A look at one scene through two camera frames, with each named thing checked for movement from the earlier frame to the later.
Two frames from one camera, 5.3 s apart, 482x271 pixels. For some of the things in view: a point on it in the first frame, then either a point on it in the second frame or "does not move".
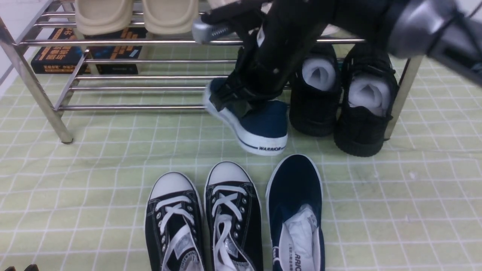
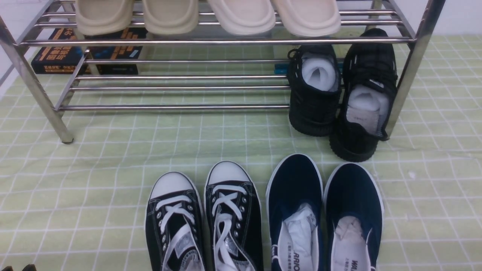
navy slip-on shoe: [294, 197] does not move
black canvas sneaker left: [174, 225] does not move
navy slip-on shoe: [265, 132] -> [354, 210]
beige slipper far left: [102, 17] does not move
